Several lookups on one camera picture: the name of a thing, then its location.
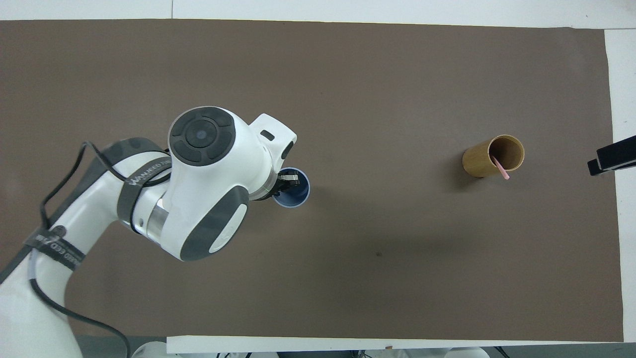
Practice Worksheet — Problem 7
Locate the blue cup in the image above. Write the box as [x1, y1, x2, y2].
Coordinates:
[272, 167, 311, 208]

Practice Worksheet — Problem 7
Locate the black cable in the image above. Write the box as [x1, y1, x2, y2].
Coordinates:
[29, 141, 172, 358]

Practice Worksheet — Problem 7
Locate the pink chopstick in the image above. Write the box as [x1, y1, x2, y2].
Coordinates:
[491, 156, 511, 180]

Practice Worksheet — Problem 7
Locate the black stand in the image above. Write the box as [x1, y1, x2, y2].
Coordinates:
[587, 135, 636, 177]

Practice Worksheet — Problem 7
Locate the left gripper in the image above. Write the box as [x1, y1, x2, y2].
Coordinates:
[272, 171, 293, 201]

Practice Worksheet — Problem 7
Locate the brown cylindrical cup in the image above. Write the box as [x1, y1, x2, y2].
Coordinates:
[462, 135, 525, 179]

